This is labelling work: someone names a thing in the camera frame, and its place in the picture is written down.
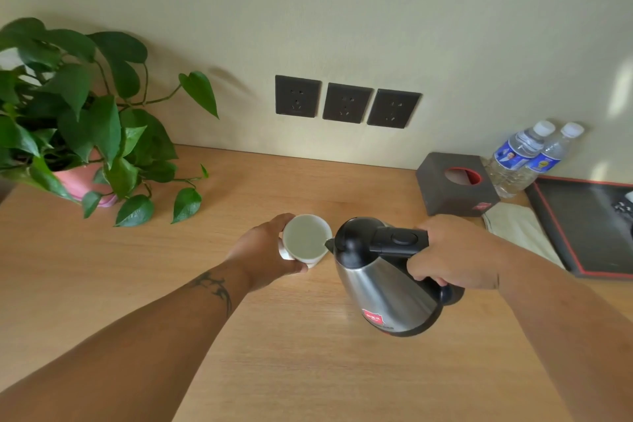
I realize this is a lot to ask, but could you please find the pale folded cloth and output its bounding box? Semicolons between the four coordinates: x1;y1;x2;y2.
482;202;567;270

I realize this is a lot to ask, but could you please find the person's left hand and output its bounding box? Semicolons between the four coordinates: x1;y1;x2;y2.
225;212;309;291

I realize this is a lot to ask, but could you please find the stainless steel kettle black handle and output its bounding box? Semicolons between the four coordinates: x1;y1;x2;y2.
324;216;466;338

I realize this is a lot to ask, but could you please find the pink plant pot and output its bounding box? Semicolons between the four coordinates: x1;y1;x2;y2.
51;149;119;208

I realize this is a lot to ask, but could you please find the dark grey tissue box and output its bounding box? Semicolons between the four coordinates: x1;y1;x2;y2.
415;152;501;218

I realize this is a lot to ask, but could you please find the clear water bottle blue label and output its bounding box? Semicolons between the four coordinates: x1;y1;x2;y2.
509;121;586;195
485;119;557;199

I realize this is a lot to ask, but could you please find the black wall socket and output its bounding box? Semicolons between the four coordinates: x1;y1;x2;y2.
322;82;375;125
274;74;322;119
367;88;423;130

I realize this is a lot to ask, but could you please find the person's left forearm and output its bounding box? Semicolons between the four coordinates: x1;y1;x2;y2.
0;258;253;422

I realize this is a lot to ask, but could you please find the green leafy plant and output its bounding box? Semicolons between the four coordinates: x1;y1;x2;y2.
0;16;220;227

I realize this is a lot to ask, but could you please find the person's right hand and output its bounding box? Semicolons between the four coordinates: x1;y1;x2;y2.
406;214;515;291

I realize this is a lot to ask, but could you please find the black tray red rim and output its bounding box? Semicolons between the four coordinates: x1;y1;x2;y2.
524;175;633;280

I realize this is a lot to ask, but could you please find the white cup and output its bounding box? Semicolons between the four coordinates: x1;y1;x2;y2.
278;214;333;269

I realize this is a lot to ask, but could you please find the person's right forearm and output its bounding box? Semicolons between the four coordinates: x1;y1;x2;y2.
497;243;633;422

